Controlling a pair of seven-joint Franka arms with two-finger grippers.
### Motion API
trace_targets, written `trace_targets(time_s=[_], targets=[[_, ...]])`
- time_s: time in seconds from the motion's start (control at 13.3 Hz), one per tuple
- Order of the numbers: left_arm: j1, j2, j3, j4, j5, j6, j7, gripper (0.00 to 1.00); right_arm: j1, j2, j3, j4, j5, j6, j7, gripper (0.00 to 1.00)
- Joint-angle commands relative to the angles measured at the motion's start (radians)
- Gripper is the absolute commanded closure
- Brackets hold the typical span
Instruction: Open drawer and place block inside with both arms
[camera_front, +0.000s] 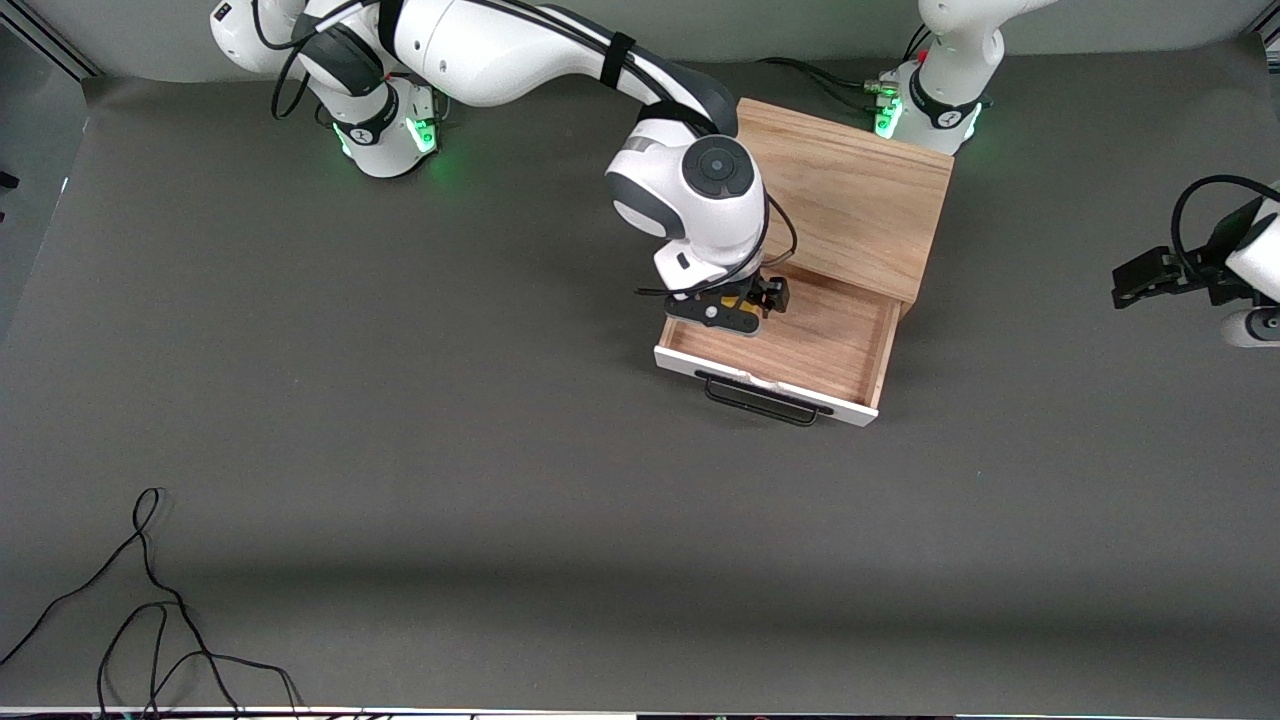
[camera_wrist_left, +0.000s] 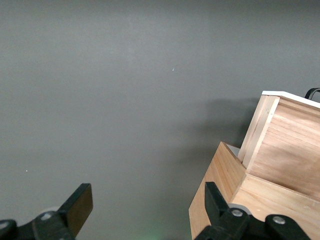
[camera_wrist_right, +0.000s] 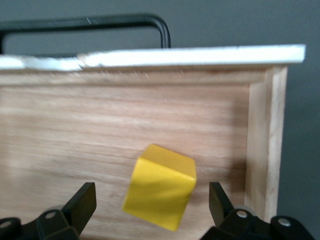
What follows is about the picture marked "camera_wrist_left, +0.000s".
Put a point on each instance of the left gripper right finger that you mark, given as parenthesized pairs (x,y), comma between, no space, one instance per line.
(215,205)

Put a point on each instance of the white-fronted wooden drawer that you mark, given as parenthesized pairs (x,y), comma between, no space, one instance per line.
(287,145)

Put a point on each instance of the light wooden drawer cabinet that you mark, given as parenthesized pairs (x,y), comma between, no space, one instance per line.
(217,180)

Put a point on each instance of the dark grey table mat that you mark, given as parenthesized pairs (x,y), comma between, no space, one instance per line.
(100,100)

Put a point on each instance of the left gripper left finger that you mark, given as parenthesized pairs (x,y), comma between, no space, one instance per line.
(77,207)

